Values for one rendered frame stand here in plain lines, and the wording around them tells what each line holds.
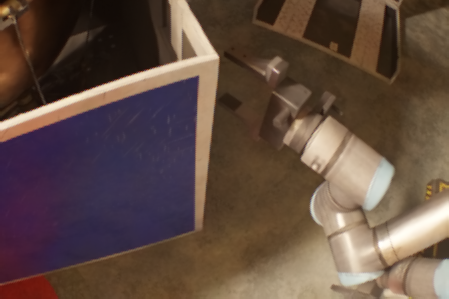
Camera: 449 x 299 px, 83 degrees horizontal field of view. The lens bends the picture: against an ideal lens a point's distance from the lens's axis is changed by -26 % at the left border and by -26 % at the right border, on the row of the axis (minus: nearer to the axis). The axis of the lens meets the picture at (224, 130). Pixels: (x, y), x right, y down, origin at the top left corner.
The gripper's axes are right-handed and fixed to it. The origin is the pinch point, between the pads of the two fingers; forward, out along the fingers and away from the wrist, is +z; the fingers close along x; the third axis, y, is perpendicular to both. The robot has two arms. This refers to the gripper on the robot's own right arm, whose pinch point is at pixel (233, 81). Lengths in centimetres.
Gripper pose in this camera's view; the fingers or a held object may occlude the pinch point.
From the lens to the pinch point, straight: 59.3
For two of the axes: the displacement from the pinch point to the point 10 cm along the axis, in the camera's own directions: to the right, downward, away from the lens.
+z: -7.8, -5.7, 2.7
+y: -6.2, 6.3, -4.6
